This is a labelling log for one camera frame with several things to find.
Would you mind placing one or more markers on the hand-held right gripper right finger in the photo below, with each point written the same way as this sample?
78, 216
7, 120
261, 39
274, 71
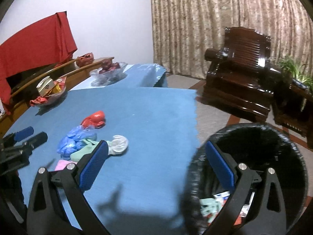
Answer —
218, 161

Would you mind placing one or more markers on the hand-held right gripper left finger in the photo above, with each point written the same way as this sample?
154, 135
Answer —
95, 161

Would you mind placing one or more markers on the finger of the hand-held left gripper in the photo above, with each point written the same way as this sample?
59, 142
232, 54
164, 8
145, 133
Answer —
36, 139
23, 133

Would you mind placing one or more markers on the light green glove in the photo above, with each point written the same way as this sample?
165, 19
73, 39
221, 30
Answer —
82, 153

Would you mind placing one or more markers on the white round mask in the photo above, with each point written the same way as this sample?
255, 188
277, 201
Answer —
118, 144

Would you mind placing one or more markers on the blue plastic bags bundle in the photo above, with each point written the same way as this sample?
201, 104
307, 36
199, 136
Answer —
73, 142

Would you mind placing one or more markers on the black-lined trash bin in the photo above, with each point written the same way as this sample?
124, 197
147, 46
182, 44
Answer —
256, 146

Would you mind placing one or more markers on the red plastic bag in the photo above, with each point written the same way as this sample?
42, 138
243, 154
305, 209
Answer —
94, 120

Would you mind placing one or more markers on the glass snack bowl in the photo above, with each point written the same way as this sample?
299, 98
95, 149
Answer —
49, 99

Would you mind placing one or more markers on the white and gold carton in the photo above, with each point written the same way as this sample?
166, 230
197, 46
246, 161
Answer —
45, 85

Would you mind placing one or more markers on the black television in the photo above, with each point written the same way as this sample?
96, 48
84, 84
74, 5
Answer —
27, 76

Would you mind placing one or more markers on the dark wooden armchair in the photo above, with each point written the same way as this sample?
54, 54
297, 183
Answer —
234, 85

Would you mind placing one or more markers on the glass fruit bowl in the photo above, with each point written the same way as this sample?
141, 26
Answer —
107, 78

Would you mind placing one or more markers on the dark wooden side table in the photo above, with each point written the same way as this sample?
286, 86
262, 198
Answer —
288, 107

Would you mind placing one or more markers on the red cloth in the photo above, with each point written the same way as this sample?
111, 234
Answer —
36, 41

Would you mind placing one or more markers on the red gift bag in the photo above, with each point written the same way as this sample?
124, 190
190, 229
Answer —
84, 59

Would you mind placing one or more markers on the light blue patterned tablecloth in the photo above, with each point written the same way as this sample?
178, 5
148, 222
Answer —
141, 78

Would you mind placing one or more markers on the heap of red fruit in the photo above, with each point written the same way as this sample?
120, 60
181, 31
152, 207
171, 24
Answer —
108, 66

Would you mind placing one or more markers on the blue and white plant pot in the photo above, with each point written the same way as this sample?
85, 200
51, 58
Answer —
299, 83

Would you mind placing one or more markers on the green potted plant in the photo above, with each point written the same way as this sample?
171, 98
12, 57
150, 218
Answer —
293, 68

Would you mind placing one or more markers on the beige patterned curtain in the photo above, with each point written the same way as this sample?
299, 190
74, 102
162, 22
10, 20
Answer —
195, 17

